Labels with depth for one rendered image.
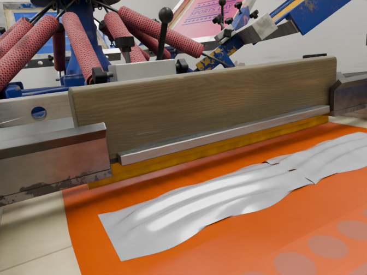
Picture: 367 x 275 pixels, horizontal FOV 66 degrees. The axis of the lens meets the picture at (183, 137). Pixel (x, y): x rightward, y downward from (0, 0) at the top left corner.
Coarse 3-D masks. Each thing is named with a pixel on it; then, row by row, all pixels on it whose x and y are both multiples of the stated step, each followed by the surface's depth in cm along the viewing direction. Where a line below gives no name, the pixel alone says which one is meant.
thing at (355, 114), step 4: (352, 112) 47; (356, 112) 47; (360, 112) 46; (364, 112) 46; (348, 116) 48; (352, 116) 48; (356, 116) 47; (360, 116) 46; (364, 116) 46; (0, 208) 26; (0, 212) 25; (0, 216) 25; (0, 220) 24; (0, 224) 24
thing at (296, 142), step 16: (320, 128) 43; (336, 128) 42; (352, 128) 41; (256, 144) 39; (272, 144) 38; (288, 144) 37; (304, 144) 37; (256, 160) 33; (336, 176) 27; (352, 176) 27; (336, 192) 24; (352, 192) 24
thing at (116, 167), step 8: (304, 120) 41; (312, 120) 41; (272, 128) 38; (280, 128) 39; (240, 136) 36; (248, 136) 36; (208, 144) 33; (216, 144) 34; (224, 144) 35; (176, 152) 32; (184, 152) 32; (192, 152) 33; (144, 160) 30; (152, 160) 30; (160, 160) 31; (112, 168) 28; (120, 168) 29; (128, 168) 29
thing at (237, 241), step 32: (224, 160) 34; (64, 192) 29; (96, 192) 29; (128, 192) 28; (160, 192) 27; (320, 192) 24; (96, 224) 23; (224, 224) 21; (256, 224) 21; (288, 224) 20; (320, 224) 20; (96, 256) 19; (160, 256) 18; (192, 256) 18; (224, 256) 18; (256, 256) 17
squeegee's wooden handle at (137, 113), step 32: (256, 64) 35; (288, 64) 36; (320, 64) 38; (96, 96) 25; (128, 96) 27; (160, 96) 28; (192, 96) 30; (224, 96) 32; (256, 96) 34; (288, 96) 37; (320, 96) 40; (128, 128) 27; (160, 128) 29; (192, 128) 31
